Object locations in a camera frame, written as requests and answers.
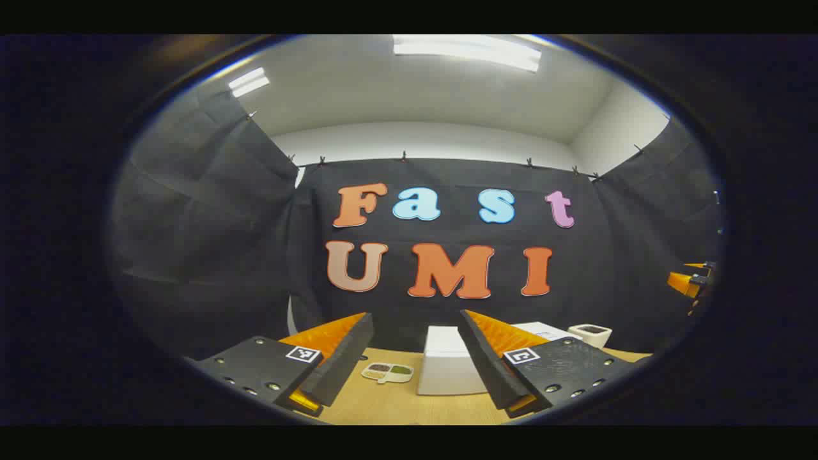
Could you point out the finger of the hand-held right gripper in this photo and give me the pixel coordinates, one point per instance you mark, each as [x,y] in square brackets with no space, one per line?
[684,280]

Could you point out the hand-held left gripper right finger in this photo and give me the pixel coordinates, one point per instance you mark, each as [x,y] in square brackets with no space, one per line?
[486,364]

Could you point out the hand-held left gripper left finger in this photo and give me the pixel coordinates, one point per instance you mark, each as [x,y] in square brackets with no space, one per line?
[345,358]

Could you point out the white microwave oven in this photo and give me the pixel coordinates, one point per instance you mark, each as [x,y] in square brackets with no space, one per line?
[447,367]

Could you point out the white divided snack plate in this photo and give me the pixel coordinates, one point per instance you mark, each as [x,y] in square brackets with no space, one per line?
[387,372]

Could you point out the white toaster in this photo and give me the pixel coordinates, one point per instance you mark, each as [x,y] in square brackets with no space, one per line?
[591,335]

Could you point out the black backdrop cloth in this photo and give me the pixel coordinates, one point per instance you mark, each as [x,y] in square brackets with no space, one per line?
[211,223]

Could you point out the small ceiling light panel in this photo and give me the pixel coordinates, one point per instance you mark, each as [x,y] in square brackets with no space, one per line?
[249,82]

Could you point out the large ceiling light panel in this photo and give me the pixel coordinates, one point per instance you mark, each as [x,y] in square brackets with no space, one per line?
[466,52]

